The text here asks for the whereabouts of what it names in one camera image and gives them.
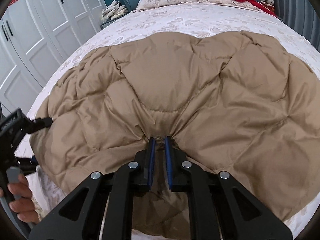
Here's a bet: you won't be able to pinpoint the tan quilted down coat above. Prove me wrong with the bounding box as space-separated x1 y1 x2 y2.
29 30 320 240

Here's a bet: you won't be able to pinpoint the person's left hand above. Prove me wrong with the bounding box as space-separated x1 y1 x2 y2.
7 174 40 224

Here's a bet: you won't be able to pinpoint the white panelled wardrobe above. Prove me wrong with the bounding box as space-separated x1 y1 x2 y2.
1 0 105 115

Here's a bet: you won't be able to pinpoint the blue-grey nightstand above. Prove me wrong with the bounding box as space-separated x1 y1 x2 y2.
100 19 117 30

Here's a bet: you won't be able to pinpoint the floral beige bedspread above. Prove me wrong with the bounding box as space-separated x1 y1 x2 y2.
13 2 320 240

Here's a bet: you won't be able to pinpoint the stack of folded beige cloths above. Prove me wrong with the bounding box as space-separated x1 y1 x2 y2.
101 0 129 23

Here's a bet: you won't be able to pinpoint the small plush dolls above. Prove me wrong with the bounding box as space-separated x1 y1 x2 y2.
260 0 275 12

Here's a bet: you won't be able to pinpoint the grey curtain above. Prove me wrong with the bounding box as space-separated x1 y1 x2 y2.
274 0 319 50

